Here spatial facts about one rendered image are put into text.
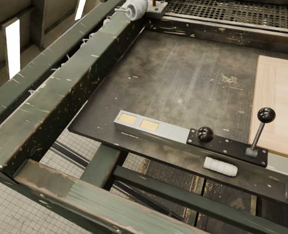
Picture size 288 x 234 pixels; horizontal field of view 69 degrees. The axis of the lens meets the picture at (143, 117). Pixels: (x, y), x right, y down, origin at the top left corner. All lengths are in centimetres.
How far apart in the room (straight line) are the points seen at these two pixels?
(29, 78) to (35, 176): 73
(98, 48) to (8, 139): 43
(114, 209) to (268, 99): 58
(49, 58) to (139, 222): 105
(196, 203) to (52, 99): 50
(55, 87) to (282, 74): 78
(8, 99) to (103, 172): 69
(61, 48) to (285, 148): 120
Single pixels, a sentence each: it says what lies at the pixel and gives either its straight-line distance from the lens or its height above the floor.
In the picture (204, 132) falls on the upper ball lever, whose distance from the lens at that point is 46.
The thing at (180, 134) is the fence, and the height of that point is 153.
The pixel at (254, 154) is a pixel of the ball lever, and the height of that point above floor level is 139.
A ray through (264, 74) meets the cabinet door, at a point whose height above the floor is 135.
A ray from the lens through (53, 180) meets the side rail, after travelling 57.
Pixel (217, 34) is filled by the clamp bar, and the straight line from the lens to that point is 102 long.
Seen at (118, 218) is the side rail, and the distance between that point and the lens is 50.
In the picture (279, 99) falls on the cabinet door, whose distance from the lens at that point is 81.
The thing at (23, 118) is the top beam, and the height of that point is 191.
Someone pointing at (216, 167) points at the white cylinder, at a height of 143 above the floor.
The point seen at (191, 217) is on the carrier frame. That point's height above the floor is 79.
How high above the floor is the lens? 175
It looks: 11 degrees down
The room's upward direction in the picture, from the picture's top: 55 degrees counter-clockwise
